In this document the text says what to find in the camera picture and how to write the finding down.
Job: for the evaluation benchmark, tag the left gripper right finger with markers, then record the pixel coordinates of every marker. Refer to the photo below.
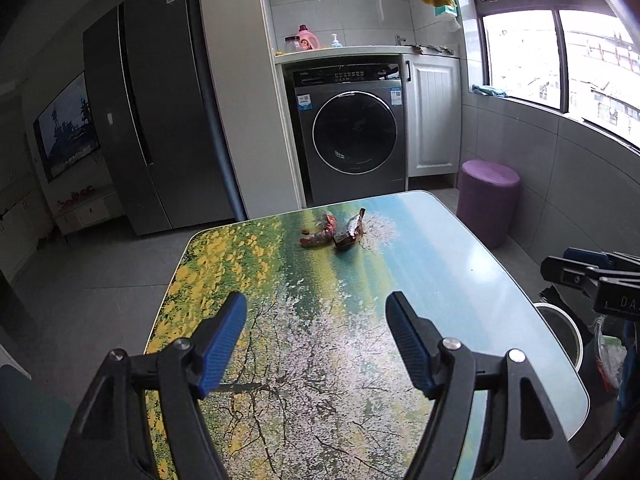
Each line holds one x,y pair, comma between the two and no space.
491,417

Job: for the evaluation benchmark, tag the pink detergent bottle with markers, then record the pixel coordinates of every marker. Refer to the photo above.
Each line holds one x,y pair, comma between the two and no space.
307,40

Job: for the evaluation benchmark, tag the window with dark frame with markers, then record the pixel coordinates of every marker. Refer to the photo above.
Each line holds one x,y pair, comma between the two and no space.
577,57

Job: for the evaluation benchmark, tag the purple round stool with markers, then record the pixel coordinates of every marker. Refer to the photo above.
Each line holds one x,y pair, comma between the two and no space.
488,193

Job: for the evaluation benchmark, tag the white trash bin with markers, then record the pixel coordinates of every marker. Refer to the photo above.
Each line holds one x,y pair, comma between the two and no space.
565,331

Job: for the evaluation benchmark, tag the red foil snack wrapper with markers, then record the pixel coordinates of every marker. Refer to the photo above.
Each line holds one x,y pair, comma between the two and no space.
321,236

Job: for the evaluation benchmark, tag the grey front-load washing machine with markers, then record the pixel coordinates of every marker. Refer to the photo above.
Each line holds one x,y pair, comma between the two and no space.
348,120

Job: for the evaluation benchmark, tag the glass jar on counter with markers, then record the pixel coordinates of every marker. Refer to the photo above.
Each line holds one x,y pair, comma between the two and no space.
292,44

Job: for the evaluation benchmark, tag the blue cloth on sill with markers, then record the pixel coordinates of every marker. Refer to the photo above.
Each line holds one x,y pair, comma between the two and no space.
483,90

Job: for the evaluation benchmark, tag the clear soap dispenser bottle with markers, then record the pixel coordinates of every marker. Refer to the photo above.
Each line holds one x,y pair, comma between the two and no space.
335,43

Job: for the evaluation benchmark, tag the white tv console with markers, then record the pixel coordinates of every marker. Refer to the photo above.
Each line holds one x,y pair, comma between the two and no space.
87,208

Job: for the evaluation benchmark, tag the white cabinet door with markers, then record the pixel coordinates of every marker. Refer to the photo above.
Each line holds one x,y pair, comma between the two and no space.
433,108

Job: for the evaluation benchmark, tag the dark grey refrigerator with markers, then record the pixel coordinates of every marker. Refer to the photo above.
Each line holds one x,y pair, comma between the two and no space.
153,101

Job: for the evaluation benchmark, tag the brown foil snack wrapper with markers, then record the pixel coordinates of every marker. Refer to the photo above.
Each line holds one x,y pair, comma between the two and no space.
347,237

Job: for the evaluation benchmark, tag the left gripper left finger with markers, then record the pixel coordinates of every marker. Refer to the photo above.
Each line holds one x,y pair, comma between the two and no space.
110,437

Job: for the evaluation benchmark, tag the wall television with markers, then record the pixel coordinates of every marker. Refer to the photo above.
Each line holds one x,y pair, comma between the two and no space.
65,132

